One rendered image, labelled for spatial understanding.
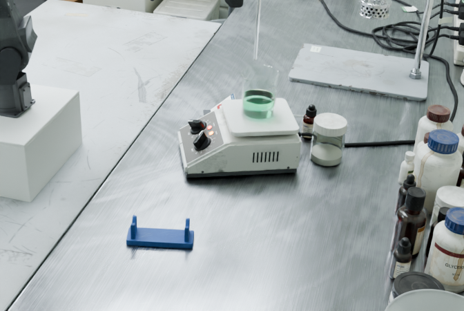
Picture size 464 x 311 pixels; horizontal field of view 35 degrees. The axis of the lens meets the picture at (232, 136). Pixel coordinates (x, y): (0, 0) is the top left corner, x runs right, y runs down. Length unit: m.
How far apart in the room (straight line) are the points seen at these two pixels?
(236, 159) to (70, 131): 0.30
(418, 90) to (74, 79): 0.74
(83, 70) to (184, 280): 0.72
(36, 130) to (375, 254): 0.56
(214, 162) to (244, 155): 0.05
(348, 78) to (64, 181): 0.69
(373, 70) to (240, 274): 0.76
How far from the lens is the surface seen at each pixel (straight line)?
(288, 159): 1.28
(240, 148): 1.25
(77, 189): 1.26
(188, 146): 1.30
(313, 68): 1.68
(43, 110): 1.27
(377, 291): 1.09
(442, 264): 1.09
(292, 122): 1.28
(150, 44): 1.78
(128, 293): 1.05
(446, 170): 1.22
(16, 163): 1.20
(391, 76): 1.69
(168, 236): 1.13
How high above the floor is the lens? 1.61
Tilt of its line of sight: 30 degrees down
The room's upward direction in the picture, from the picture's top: 3 degrees clockwise
